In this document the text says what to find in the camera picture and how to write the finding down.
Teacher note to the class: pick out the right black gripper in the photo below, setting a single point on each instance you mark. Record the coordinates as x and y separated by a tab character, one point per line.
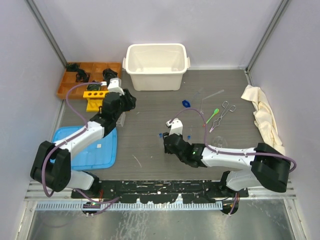
167	150

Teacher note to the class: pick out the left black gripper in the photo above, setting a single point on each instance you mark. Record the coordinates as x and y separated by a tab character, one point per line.
128	99

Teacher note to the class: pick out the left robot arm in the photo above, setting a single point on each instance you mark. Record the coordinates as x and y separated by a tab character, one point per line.
52	163

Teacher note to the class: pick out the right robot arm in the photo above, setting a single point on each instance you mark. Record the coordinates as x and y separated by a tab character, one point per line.
260	166

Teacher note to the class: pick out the clear plastic tube rack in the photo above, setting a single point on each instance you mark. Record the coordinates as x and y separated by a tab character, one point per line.
121	120

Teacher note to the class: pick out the yellow test tube rack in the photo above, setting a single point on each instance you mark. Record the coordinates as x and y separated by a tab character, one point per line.
94	99

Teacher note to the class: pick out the rolled tie brown blue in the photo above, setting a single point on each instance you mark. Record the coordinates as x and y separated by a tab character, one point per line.
109	74

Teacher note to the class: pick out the blue hexagonal cap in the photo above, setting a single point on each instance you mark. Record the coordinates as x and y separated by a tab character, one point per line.
186	103

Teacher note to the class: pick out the rolled tie yellow floral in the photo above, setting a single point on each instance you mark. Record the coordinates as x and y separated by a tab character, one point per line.
94	86

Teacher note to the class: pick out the white plastic bin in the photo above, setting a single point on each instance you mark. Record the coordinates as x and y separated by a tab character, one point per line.
156	66

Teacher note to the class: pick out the rolled tie orange pattern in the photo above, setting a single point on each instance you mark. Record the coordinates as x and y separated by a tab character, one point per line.
81	76

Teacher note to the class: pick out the green rainbow spoon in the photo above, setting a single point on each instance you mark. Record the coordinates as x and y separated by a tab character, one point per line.
215	112

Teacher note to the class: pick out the blue plastic tray lid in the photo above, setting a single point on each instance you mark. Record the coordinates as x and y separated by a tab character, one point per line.
99	155

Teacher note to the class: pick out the metal crucible tongs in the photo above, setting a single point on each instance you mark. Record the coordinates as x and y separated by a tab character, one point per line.
226	108

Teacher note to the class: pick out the rolled tie dark green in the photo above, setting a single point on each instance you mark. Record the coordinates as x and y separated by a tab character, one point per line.
72	67

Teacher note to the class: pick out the cream cloth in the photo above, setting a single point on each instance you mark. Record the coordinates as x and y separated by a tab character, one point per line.
264	117

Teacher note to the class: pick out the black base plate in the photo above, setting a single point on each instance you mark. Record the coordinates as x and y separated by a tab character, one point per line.
162	191

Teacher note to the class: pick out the aluminium rail frame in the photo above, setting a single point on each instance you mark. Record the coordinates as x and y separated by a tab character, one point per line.
71	200

